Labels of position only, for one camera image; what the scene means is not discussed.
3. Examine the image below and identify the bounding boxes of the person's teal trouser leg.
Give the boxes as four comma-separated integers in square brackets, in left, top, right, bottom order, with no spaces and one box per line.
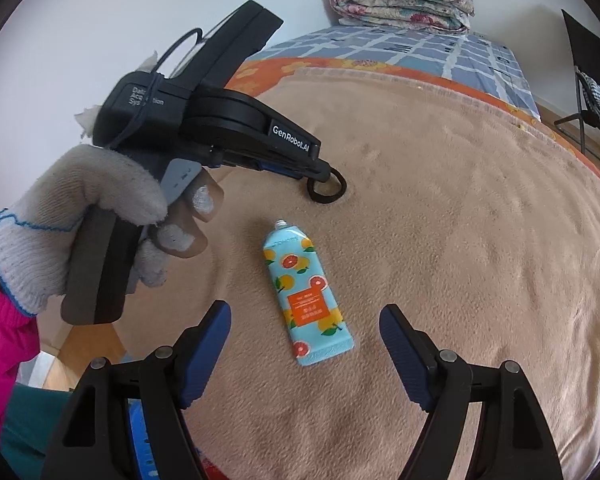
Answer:
[0,350,73,463]

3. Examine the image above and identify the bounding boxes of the blue plastic basket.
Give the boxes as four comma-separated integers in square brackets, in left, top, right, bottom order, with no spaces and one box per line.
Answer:
[125,395,206,480]

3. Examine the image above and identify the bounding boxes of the blue plaid bed sheet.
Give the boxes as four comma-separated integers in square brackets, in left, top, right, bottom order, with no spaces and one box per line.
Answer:
[260,25,541,121]

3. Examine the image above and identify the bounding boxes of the black cable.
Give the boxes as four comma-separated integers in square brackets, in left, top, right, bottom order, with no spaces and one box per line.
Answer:
[120,27,206,151]

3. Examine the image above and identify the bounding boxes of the fruit print tube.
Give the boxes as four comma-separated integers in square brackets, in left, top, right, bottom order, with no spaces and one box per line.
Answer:
[262,220,355,367]

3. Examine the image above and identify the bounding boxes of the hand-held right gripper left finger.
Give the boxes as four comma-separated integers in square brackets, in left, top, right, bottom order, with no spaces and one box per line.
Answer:
[40,300,232,480]

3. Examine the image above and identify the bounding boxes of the black folding chair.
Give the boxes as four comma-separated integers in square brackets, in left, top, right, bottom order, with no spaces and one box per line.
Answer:
[554,8,600,171]

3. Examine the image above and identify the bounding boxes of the black hair tie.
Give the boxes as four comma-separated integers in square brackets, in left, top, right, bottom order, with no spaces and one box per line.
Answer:
[306,166,348,205]

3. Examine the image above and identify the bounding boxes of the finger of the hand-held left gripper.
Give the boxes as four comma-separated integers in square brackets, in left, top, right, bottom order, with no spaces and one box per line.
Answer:
[215,147,332,184]

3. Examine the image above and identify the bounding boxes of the person's left forearm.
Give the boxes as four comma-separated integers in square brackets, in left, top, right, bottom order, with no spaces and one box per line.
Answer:
[0,225,41,441]

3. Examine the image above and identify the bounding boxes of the person's left hand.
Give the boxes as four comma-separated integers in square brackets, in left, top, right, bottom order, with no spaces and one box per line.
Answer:
[0,145,223,317]

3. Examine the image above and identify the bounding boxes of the orange flower blanket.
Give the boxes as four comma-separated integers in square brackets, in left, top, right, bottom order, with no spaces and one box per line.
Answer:
[227,55,600,211]

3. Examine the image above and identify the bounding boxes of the folded floral quilt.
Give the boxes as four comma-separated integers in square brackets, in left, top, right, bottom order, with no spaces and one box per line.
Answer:
[329,0,476,36]

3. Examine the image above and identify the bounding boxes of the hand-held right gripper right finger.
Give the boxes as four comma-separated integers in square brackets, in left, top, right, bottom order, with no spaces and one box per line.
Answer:
[379,304,565,480]

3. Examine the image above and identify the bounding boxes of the beige blanket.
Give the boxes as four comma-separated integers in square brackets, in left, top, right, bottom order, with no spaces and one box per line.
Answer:
[115,67,600,480]

